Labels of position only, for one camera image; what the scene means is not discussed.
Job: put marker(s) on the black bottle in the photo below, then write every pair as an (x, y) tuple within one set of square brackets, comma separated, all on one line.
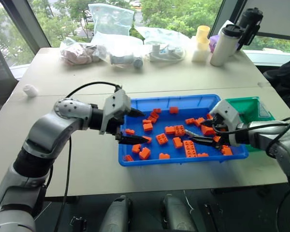
[(250, 24)]

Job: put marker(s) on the white tumbler with black lid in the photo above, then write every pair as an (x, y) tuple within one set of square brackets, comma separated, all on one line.
[(222, 48)]

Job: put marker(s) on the plastic bag with grey cylinders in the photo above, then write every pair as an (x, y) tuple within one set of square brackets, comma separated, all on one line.
[(123, 58)]

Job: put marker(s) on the small black clamp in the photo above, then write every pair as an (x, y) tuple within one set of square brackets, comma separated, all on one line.
[(78, 223)]

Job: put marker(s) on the purple box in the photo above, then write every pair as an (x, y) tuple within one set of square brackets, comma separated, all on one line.
[(213, 43)]

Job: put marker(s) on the blue plastic bin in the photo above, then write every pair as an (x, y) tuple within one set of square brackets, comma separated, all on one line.
[(169, 101)]

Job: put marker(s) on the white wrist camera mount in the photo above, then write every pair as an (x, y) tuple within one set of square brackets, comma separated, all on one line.
[(116, 102), (228, 113)]

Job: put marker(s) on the long orange toy brick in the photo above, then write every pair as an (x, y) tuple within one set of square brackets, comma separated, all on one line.
[(190, 148)]

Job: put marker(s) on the dark rounded grey shape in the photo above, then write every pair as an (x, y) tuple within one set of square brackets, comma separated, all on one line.
[(117, 215), (176, 215)]

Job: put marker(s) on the black flat bracket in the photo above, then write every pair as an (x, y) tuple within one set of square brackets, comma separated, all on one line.
[(212, 217)]

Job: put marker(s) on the yellow plastic cup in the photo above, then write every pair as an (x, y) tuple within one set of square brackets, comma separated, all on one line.
[(203, 33)]

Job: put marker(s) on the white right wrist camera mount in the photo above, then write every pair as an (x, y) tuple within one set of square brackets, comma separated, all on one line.
[(228, 113)]

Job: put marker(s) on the black chair with cloth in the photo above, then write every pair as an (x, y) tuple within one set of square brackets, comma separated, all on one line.
[(285, 82)]

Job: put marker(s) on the empty clear plastic bag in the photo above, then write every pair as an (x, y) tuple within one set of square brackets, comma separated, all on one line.
[(111, 19)]

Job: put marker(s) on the plastic bag with pink items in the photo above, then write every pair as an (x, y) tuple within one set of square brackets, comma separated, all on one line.
[(79, 54)]

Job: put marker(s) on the green plastic bin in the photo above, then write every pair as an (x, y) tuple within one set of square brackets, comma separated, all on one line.
[(246, 108)]

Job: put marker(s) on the small white cylinder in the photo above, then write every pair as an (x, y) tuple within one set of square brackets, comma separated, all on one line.
[(30, 90)]

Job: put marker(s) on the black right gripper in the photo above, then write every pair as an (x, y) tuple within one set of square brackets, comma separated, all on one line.
[(221, 130)]

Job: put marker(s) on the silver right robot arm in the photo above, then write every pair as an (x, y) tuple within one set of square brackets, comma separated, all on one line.
[(263, 137)]

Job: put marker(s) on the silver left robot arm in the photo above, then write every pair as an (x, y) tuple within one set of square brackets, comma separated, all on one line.
[(50, 125)]

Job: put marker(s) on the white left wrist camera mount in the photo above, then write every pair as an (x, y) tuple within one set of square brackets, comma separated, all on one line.
[(116, 102)]

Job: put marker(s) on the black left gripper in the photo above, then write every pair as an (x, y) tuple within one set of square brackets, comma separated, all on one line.
[(114, 125)]

